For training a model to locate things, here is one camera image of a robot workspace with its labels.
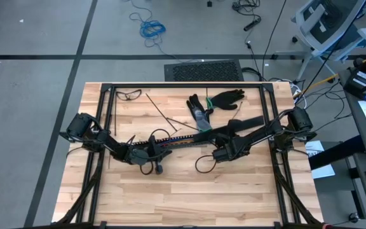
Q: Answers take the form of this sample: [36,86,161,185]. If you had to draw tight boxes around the black power strip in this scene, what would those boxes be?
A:
[243,17,262,32]

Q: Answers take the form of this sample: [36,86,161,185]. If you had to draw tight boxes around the black tangled floor cable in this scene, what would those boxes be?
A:
[231,0,262,20]

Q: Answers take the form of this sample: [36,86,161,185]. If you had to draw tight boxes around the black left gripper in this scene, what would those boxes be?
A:
[126,135,173,167]

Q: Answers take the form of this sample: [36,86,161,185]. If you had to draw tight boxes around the white paper sheet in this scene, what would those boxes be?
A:
[304,139,336,180]

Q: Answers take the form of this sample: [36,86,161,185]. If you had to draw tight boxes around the grey-backed black glove green cuff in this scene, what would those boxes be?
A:
[186,94,214,133]

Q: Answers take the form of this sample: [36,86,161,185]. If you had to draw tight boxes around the black raceway cover strip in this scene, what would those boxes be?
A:
[191,115,266,143]

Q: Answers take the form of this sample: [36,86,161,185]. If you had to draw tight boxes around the black aluminium table frame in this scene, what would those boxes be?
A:
[51,81,325,229]

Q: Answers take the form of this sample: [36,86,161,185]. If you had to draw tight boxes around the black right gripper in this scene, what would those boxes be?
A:
[214,133,252,157]

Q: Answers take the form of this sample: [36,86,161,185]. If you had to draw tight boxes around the yellow floor cable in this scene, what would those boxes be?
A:
[299,74,340,97]

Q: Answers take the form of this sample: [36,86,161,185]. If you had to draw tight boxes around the black box with labels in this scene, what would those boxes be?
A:
[342,67,366,100]

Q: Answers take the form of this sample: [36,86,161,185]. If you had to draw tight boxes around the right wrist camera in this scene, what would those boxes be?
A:
[212,148,233,162]

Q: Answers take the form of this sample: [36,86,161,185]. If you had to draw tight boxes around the black perforated computer case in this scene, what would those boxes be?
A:
[163,59,245,83]

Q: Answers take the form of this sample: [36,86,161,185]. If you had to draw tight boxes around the white power cable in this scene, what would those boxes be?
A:
[289,81,308,109]

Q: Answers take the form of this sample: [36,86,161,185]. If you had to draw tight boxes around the grey office chair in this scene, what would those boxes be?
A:
[273,0,366,83]

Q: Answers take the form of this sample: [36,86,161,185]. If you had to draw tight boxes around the long thin black cable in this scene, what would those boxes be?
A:
[261,0,288,81]

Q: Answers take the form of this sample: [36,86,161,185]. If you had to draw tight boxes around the black slotted cable raceway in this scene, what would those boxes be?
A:
[131,133,225,151]

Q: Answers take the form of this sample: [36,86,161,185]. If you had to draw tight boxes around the blue coiled floor cable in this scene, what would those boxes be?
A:
[128,0,180,62]

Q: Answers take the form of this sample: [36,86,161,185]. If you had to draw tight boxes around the black left wrist camera cable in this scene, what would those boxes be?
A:
[139,128,172,176]

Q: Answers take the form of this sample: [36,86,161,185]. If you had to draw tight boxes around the clear safety glasses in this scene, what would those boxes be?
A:
[115,89,143,102]

